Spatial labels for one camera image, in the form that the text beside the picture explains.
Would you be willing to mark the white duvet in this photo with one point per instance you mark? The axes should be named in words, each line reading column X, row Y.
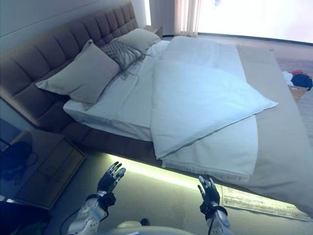
column 195, row 102

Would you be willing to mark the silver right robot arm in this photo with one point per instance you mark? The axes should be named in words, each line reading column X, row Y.
column 218, row 220

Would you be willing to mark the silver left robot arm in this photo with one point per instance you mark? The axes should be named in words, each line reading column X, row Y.
column 90, row 218

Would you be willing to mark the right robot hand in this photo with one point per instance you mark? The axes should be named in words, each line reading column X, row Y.
column 211, row 194

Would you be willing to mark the silver left robot leg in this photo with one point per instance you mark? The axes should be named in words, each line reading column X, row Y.
column 130, row 224

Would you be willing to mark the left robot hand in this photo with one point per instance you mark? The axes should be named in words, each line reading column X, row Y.
column 107, row 182

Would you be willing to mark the large beige pillow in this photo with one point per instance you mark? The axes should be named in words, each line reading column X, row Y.
column 83, row 73

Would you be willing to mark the wooden nightstand with drawers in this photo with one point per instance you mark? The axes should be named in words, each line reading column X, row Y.
column 56, row 169

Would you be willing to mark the woven cushion with fringe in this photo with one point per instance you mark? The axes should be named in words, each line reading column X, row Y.
column 122, row 52

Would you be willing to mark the beige bed runner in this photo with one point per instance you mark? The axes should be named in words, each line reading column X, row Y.
column 276, row 137

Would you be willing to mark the white fitted bed sheet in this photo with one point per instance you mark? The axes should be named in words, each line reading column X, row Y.
column 122, row 102

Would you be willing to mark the silver robot torso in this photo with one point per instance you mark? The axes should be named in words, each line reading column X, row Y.
column 159, row 231

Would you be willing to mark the cardboard box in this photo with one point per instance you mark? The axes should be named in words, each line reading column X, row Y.
column 298, row 93

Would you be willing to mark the white printed paper sheet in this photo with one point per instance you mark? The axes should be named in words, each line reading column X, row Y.
column 256, row 203

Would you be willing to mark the sheer pinkish curtain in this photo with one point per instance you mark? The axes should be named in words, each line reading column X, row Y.
column 188, row 17

